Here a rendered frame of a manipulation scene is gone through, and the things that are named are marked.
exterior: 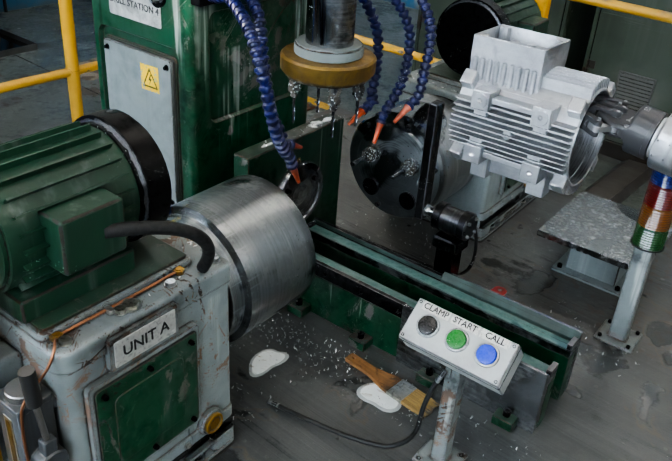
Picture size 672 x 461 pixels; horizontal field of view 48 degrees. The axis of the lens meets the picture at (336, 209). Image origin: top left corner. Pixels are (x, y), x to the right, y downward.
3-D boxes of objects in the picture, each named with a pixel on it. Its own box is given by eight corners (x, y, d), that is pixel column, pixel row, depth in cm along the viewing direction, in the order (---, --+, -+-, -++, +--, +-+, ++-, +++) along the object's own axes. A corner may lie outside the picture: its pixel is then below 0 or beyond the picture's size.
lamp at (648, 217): (632, 224, 143) (638, 204, 141) (642, 213, 147) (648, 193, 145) (664, 236, 140) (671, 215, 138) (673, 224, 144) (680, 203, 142)
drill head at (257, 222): (77, 347, 126) (60, 219, 114) (231, 260, 152) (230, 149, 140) (178, 420, 113) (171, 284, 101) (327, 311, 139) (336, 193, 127)
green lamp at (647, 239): (626, 244, 145) (632, 224, 143) (636, 233, 150) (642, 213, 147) (657, 256, 142) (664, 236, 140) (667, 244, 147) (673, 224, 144)
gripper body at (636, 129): (676, 107, 111) (617, 84, 115) (659, 122, 105) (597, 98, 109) (656, 151, 115) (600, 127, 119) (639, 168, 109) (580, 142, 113)
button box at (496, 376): (405, 345, 118) (396, 335, 114) (427, 307, 120) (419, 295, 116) (503, 396, 110) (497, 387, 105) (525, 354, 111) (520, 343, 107)
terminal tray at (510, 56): (466, 78, 120) (473, 34, 117) (496, 65, 128) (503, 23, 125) (535, 97, 114) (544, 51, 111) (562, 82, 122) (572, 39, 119)
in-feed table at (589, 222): (527, 272, 177) (537, 229, 171) (572, 229, 196) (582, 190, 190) (628, 314, 164) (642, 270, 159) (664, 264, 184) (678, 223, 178)
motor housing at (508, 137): (440, 172, 124) (456, 61, 116) (492, 141, 138) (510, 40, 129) (553, 212, 114) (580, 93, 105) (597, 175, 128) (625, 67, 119)
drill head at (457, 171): (322, 209, 173) (329, 108, 161) (417, 156, 202) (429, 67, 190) (413, 249, 160) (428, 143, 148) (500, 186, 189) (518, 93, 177)
